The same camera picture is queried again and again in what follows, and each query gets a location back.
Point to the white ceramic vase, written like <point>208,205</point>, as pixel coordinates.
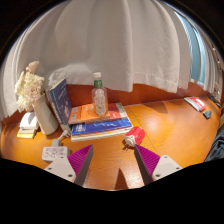
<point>45,115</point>

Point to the glass window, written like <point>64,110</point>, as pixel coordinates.
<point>196,50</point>

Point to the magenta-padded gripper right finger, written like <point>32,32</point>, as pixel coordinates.
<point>166,166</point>

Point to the dark bag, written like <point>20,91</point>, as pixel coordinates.
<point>216,148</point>

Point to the white flat book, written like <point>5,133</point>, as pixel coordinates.
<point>29,120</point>

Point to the white power strip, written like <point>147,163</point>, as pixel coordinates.
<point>53,153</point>

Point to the white pleated curtain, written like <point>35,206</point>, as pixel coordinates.
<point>116,43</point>

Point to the white and pink flowers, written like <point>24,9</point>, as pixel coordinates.
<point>30,88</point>

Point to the blue flat book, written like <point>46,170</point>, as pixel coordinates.
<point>100,127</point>

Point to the blue upright book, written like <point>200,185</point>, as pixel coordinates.
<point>61,100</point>

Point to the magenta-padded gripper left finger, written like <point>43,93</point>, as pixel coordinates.
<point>58,166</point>

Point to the orange flat book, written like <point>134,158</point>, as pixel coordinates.
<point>83,113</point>

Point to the small dark flat object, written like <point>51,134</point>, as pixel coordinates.
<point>207,114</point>

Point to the clear plastic drink bottle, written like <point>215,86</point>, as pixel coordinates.
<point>99,98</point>

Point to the red and white booklet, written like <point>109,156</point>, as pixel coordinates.
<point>196,103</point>

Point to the red and white charger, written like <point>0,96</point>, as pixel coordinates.
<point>136,135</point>

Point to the yellow-green flat book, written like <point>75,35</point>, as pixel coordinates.
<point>26,133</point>

